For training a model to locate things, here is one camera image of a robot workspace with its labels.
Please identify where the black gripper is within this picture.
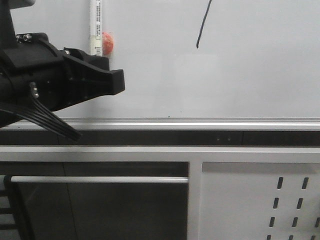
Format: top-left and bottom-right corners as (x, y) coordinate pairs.
(0, 32), (125, 112)

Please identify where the white perforated pegboard panel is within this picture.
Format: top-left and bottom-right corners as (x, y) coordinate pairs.
(199, 162), (320, 240)

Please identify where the white whiteboard marker pen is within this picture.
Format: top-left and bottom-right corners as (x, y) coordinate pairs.
(89, 0), (103, 57)

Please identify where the white horizontal metal rod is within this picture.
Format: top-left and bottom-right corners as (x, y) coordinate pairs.
(11, 176), (189, 184)

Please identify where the black cable bundle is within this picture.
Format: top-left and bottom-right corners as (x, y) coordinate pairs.
(0, 82), (83, 142)

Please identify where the red round magnet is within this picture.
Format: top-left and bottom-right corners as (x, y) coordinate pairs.
(102, 32), (114, 56)

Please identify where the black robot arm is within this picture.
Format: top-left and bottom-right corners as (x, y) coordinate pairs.
(0, 0), (125, 111)

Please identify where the white metal stand frame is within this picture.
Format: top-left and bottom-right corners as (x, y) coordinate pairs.
(0, 146), (320, 240)

